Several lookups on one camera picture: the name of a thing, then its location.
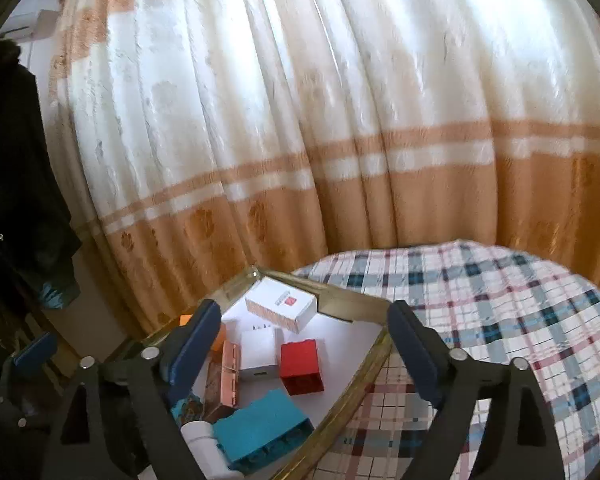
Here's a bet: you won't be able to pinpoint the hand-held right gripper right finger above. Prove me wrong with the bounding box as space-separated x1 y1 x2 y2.
386 300 566 480

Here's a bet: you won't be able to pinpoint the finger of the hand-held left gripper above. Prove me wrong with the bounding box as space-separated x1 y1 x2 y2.
0 332 60 392

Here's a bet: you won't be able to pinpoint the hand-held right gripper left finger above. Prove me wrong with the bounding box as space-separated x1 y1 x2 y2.
40 299 223 480

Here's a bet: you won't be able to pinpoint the orange cube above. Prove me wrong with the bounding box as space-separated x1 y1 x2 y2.
178 314 227 354

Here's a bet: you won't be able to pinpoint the pink box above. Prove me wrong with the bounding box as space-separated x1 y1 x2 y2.
202 340 244 424

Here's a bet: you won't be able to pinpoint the white charger plug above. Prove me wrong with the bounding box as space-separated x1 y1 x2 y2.
237 327 284 384

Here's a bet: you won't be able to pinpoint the gold-rimmed clear tray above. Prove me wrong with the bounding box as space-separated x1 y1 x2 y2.
125 265 397 480

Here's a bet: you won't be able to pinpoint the white box with red label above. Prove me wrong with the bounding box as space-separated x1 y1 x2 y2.
245 279 318 334

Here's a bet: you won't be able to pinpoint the white plastic bottle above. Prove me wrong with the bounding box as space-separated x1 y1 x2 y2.
180 420 244 480

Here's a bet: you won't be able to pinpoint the long teal building brick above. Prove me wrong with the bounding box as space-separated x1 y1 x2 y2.
212 387 315 476

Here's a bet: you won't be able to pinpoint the red building brick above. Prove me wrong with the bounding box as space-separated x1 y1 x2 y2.
279 339 325 396

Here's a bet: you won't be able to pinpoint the plaid tablecloth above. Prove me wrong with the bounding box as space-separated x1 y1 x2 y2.
292 240 600 480

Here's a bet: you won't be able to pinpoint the dark hanging clothes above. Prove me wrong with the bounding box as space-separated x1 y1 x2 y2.
0 40 84 311

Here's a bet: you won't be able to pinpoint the cream and orange floral curtain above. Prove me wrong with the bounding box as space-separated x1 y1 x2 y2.
45 0 600 332

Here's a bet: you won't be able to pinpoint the white air conditioner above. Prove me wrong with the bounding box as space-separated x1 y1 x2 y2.
2 7 64 44

